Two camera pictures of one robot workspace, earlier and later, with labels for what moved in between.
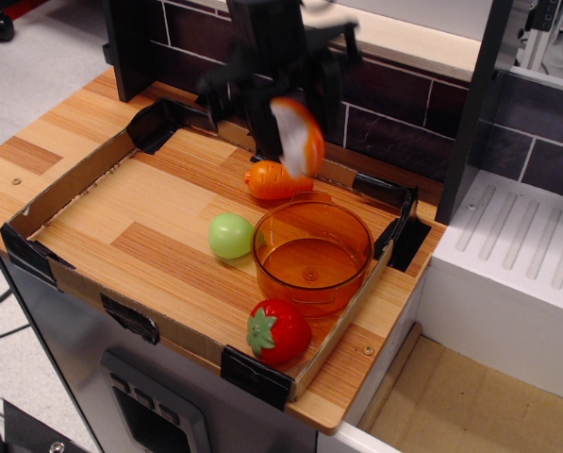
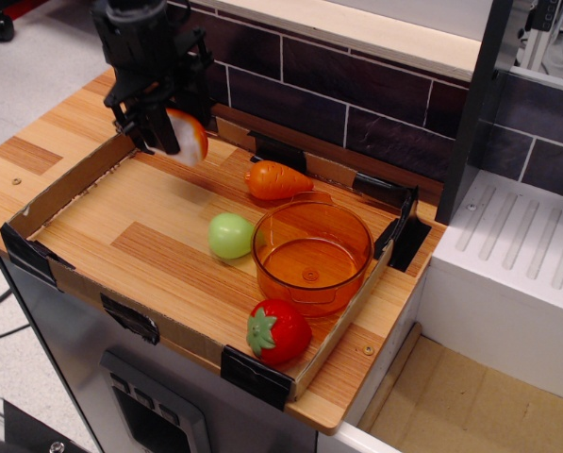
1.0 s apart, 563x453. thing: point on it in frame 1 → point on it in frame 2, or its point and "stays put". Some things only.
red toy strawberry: [277, 332] stays put
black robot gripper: [276, 57] → [148, 61]
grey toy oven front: [157, 416] stays put
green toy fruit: [230, 235] stays put
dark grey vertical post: [463, 159] stays put
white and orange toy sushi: [302, 138] → [191, 138]
